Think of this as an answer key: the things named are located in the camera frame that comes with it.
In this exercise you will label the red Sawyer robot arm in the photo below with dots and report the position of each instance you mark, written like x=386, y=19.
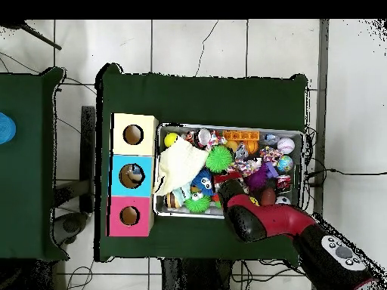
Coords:
x=272, y=220

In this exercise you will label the blue roll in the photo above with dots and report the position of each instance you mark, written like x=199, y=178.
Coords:
x=6, y=128

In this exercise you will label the purple spiky ball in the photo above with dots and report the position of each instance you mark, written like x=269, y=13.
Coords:
x=258, y=178

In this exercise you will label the white baseball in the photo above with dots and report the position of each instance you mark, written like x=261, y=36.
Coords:
x=285, y=145

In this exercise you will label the small globe ball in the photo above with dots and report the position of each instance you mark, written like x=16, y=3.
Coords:
x=285, y=164

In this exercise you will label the wooden box with three holes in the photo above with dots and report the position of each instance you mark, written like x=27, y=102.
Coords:
x=133, y=151

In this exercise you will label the large blue spiky ball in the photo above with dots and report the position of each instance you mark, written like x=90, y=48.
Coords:
x=203, y=181

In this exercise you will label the cream knitted cloth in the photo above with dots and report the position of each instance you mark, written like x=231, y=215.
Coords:
x=180, y=164

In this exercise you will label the yellow smooth ball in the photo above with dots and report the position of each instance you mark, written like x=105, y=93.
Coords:
x=170, y=139

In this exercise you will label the green covered side table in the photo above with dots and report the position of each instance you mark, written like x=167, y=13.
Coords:
x=27, y=181

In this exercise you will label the dark green table cloth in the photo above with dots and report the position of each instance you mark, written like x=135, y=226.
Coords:
x=211, y=99

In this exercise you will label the silver mesh bin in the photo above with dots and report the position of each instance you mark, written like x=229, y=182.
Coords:
x=297, y=145

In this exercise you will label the black stand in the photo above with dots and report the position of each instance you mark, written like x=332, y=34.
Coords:
x=87, y=151

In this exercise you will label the small green spiky ball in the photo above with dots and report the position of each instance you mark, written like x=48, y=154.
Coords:
x=219, y=159

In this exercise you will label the green spiky toy with eyes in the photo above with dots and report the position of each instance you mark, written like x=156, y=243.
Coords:
x=197, y=204

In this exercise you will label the orange toy building brick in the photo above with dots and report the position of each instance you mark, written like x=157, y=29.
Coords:
x=241, y=135

